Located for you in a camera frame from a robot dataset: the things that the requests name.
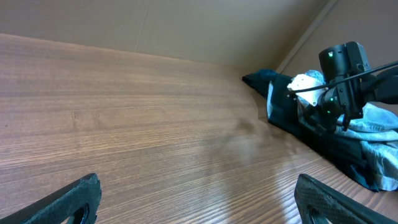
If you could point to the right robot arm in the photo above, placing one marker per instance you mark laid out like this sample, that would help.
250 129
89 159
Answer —
351 83

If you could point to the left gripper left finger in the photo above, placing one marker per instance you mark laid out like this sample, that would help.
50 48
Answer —
75 203

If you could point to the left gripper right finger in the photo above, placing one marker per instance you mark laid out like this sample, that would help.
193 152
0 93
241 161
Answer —
319 203

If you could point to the dark blue garment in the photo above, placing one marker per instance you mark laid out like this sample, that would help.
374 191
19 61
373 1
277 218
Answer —
261 76

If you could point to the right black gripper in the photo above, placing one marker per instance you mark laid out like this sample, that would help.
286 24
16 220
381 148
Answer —
325 108

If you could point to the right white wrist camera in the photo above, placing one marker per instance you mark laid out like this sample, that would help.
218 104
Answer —
308 88

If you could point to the light blue denim shorts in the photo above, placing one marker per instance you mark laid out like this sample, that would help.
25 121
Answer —
366 152

